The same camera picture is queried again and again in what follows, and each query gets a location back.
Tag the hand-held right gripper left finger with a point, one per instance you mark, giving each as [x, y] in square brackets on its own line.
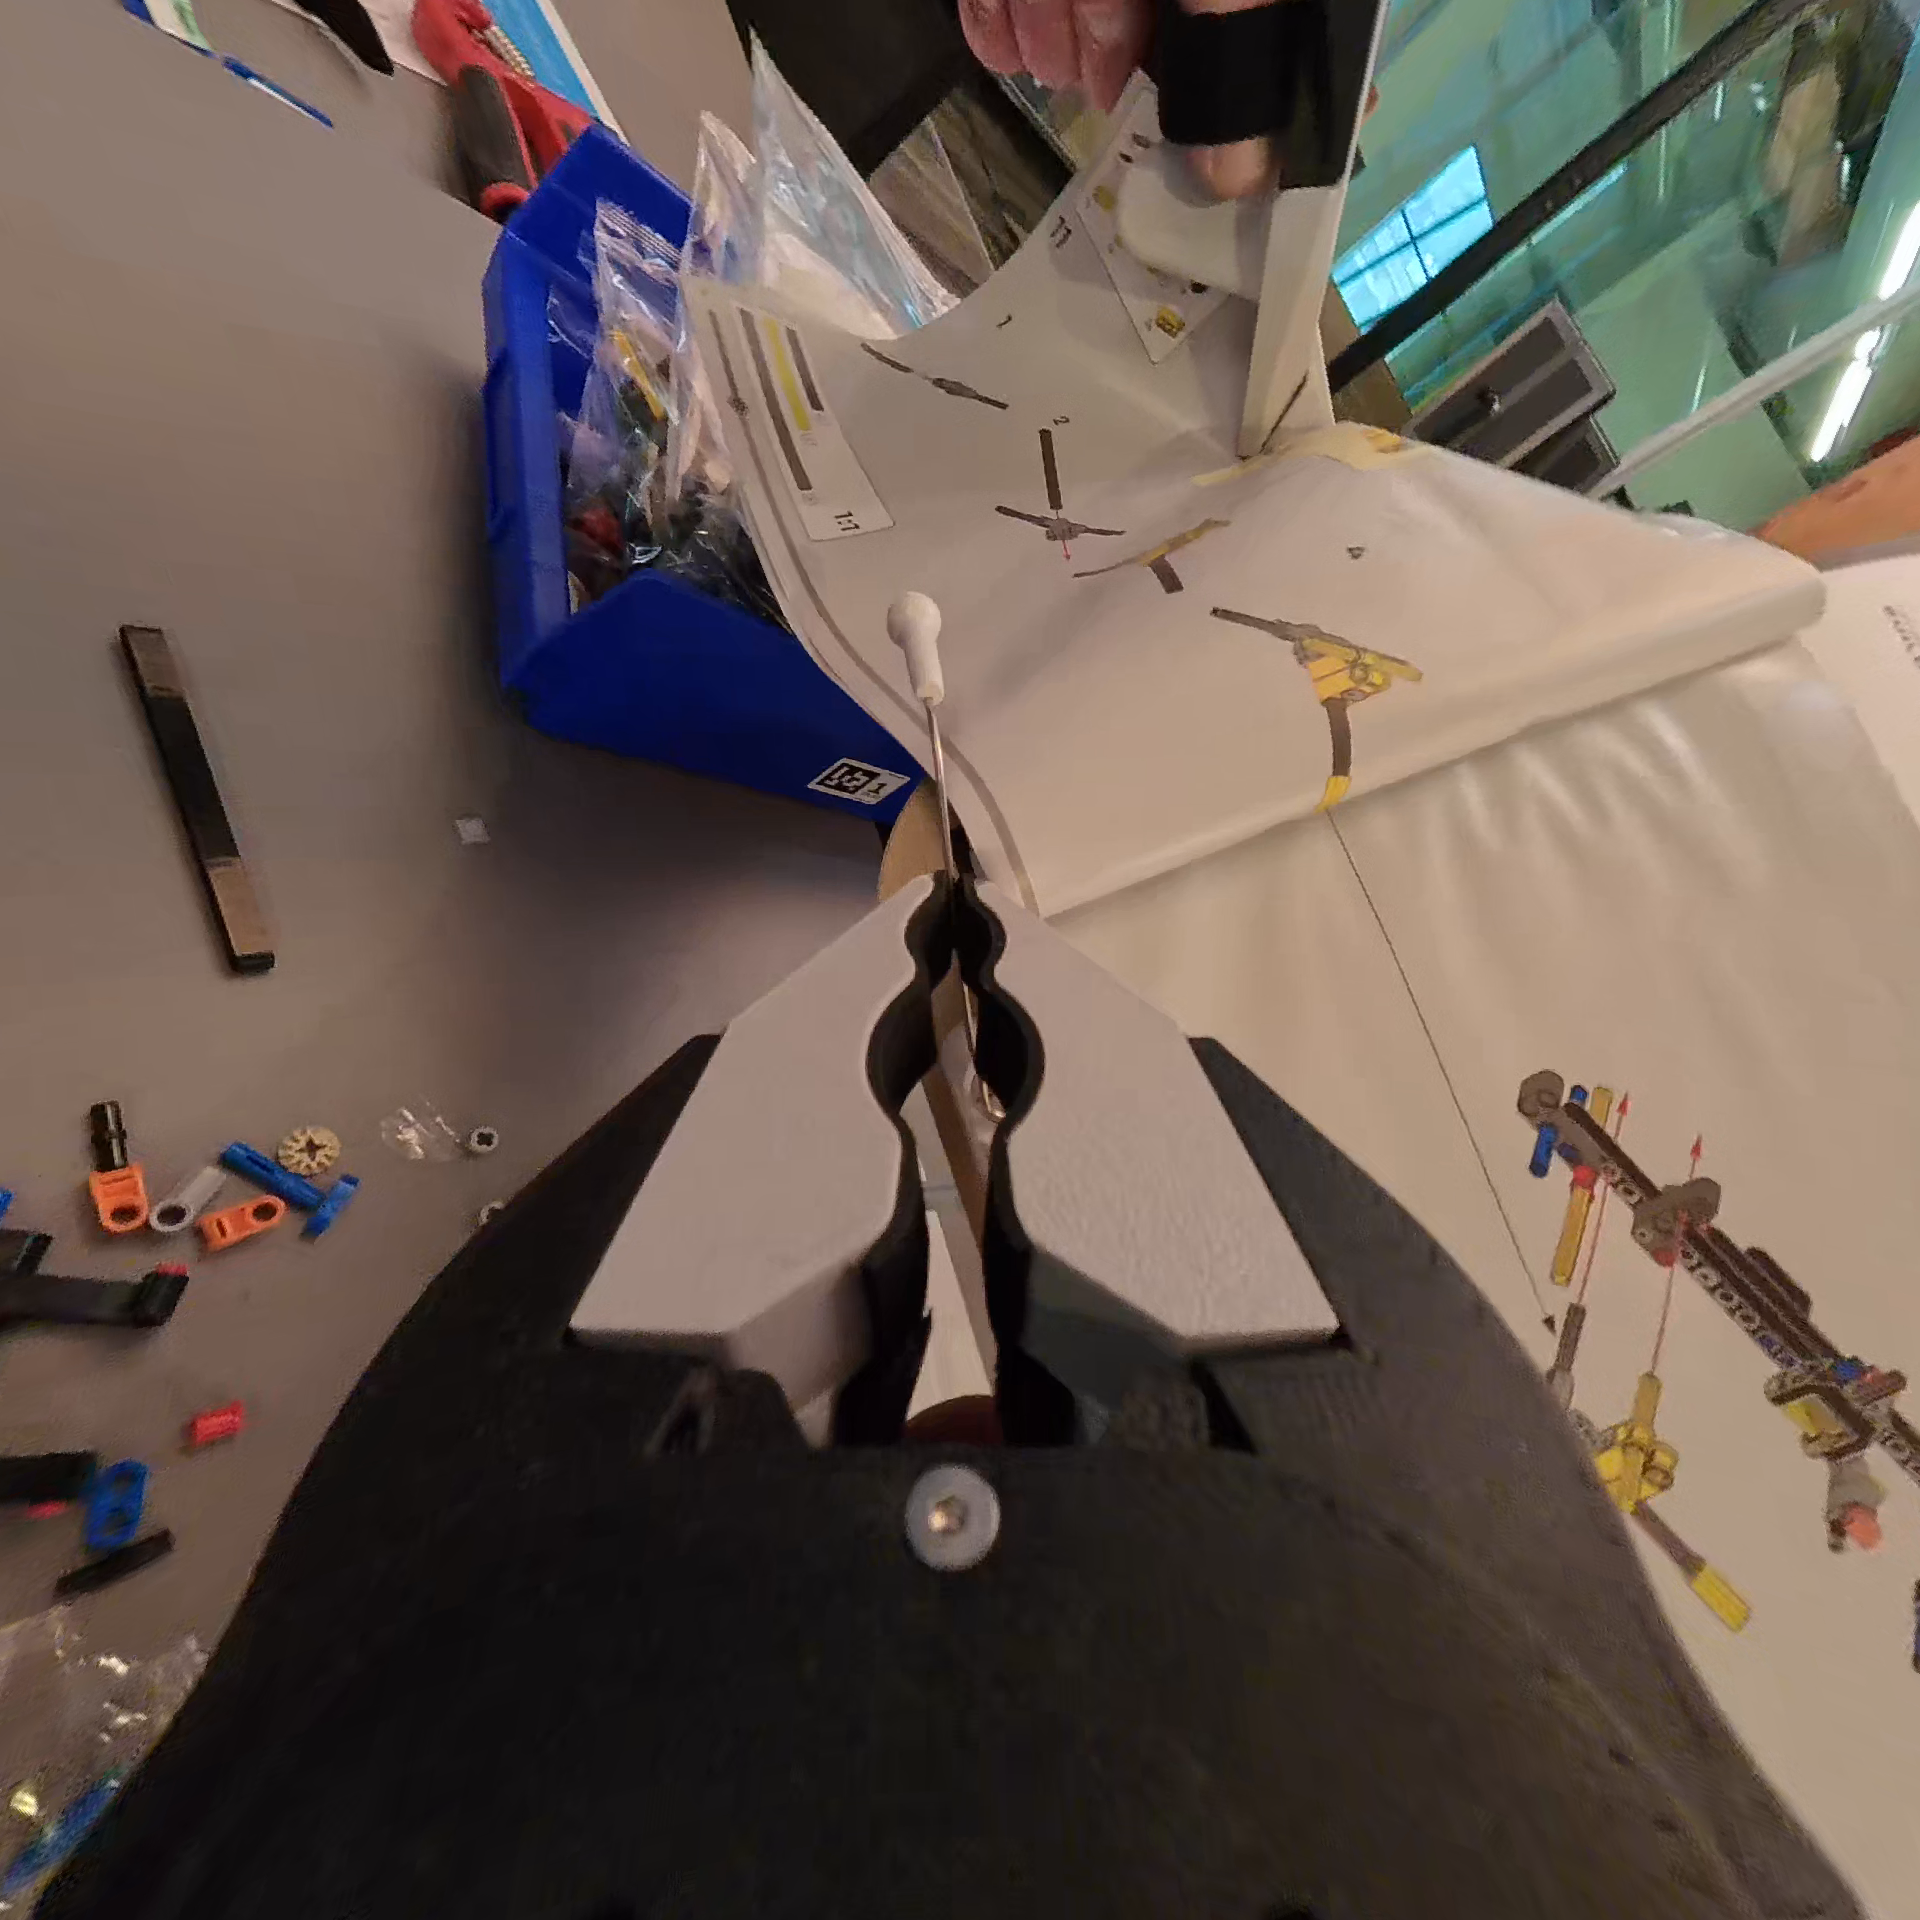
[750, 1201]

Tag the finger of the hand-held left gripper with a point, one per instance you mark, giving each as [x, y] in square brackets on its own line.
[1298, 317]

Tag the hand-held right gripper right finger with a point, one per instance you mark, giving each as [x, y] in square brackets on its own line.
[1171, 1201]

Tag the lego instruction booklet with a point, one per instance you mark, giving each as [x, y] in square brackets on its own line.
[1200, 674]

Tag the white-tipped metal page holder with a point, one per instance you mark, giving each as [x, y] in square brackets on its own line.
[914, 622]

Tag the black lego beam assembly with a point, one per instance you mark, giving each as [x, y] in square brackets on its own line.
[89, 1298]

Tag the tan lego gear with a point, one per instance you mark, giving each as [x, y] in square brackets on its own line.
[310, 1150]

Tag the blue T-shaped lego piece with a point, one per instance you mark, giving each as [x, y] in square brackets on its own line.
[278, 1178]

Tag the orange lego connector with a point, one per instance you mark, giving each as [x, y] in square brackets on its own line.
[240, 1223]

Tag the grey lego connector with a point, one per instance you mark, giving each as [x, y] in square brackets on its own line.
[184, 1201]

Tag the red lego bush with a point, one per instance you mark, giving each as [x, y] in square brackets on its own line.
[215, 1425]

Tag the pile of lego part bags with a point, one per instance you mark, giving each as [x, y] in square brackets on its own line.
[674, 452]

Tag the person's left hand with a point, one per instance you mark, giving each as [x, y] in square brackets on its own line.
[1050, 38]

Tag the black drawer cabinet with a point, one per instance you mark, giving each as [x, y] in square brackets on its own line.
[1517, 398]

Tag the clear plastic scrap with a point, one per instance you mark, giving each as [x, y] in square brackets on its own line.
[422, 1133]

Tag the blue plastic bin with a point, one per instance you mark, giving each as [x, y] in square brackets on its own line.
[661, 692]

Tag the orange connector with black pin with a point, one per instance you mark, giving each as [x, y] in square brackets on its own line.
[118, 1201]

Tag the black flat bar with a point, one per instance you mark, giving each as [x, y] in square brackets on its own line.
[194, 796]

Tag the blue connector with black pin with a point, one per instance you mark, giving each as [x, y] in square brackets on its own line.
[114, 1504]

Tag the red black hand tool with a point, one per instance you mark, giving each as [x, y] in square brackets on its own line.
[503, 105]

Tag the small clear plastic bag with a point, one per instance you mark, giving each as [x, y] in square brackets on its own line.
[75, 1724]

